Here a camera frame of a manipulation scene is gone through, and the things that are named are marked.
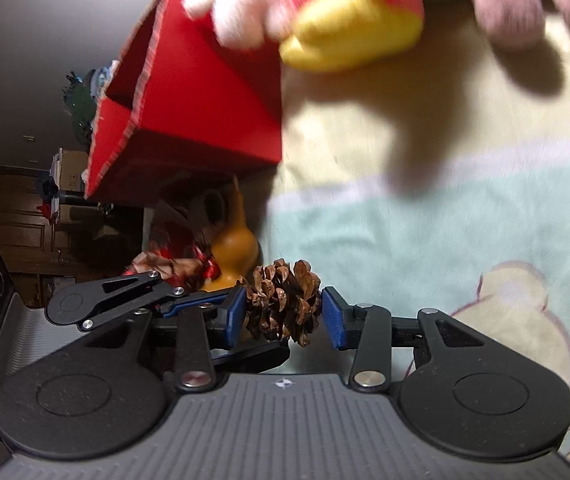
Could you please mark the brown pine cone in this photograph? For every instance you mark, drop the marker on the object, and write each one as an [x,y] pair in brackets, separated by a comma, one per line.
[282,300]

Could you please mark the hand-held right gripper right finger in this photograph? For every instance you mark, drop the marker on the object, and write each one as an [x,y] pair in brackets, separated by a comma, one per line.
[336,320]

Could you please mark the bear printed blanket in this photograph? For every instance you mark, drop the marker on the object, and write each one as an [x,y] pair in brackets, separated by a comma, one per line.
[415,235]

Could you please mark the dark green cloth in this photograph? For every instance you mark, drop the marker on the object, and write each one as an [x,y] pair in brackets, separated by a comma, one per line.
[81,110]

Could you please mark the red plaid ribbon bow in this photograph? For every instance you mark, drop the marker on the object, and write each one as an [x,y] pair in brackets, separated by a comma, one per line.
[185,265]

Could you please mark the yellow-orange gourd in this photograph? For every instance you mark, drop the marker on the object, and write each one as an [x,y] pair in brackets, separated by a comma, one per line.
[235,250]

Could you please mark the dark wooden door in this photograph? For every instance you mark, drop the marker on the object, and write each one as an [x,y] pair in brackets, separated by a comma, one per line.
[10,220]

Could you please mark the white plush toy yellow feet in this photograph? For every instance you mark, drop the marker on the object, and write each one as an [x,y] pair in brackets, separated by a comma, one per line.
[345,35]

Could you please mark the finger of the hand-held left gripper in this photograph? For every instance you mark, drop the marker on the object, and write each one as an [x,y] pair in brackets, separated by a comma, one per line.
[260,357]
[185,302]

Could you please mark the red cardboard box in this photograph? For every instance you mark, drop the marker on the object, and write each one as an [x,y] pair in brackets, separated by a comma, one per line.
[190,85]

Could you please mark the brown cardboard box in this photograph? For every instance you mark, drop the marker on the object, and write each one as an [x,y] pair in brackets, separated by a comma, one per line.
[72,172]

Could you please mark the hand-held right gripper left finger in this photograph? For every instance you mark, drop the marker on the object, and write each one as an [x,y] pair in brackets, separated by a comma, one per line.
[234,317]

